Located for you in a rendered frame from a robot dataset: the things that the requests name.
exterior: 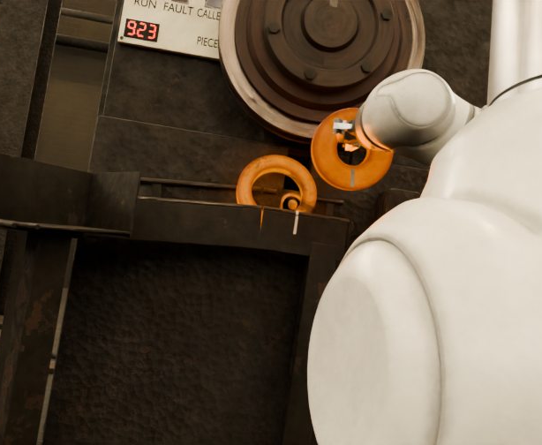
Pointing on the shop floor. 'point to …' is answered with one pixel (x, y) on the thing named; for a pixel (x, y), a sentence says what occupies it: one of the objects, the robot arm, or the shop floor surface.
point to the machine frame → (207, 253)
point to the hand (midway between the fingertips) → (353, 140)
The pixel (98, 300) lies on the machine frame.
